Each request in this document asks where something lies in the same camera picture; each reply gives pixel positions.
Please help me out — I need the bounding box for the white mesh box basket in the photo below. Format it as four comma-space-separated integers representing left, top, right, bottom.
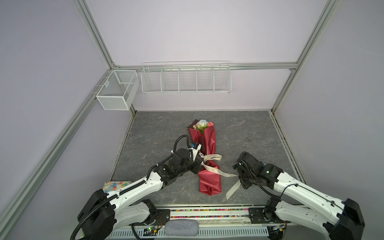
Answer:
96, 70, 140, 111

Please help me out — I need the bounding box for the grey foam pad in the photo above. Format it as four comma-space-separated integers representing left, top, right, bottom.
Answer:
165, 219, 199, 237

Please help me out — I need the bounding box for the red wrapping paper sheet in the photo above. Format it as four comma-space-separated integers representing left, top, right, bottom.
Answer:
188, 120, 222, 196

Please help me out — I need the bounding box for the cream ribbon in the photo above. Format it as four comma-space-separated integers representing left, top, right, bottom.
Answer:
198, 153, 239, 196

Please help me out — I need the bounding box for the white wire shelf basket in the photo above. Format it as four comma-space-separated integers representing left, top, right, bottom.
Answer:
141, 61, 232, 94

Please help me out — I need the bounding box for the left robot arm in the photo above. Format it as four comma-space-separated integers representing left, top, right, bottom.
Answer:
70, 142, 204, 240

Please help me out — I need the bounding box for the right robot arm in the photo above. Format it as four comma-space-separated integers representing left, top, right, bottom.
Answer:
233, 152, 366, 240

